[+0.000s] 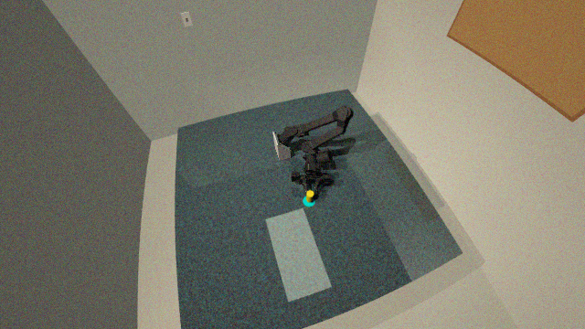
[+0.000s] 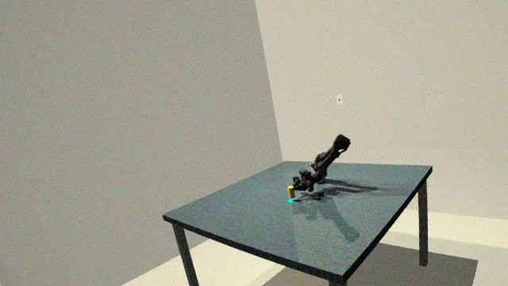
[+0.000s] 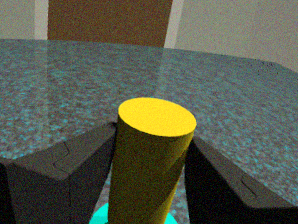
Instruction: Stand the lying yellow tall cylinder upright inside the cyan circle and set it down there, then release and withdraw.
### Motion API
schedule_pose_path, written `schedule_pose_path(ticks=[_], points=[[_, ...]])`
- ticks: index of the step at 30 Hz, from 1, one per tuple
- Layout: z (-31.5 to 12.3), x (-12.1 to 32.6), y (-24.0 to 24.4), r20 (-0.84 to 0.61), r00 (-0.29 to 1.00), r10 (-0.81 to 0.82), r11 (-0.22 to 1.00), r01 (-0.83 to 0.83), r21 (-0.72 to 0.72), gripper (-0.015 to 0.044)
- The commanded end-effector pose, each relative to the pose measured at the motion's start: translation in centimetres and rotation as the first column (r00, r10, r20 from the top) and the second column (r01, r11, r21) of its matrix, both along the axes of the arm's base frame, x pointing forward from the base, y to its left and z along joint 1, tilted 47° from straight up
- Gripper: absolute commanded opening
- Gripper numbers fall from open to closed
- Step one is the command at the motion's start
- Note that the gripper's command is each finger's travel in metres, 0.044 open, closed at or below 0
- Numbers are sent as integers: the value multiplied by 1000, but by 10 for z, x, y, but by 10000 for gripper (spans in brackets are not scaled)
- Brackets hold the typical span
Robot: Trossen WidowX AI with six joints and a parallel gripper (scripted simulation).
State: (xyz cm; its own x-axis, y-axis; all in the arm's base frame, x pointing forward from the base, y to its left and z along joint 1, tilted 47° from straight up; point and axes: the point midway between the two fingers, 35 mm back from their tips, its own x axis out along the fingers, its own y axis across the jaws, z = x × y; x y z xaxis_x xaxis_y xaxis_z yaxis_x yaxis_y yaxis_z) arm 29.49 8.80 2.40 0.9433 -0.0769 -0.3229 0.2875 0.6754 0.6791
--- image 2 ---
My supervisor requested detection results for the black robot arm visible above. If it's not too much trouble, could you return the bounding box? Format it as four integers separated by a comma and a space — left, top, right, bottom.
299, 134, 351, 183

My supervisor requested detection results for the yellow cylinder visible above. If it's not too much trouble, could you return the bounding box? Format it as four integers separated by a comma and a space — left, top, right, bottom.
288, 187, 295, 199

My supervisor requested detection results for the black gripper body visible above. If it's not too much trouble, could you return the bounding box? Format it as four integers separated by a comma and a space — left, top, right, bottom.
293, 176, 315, 192

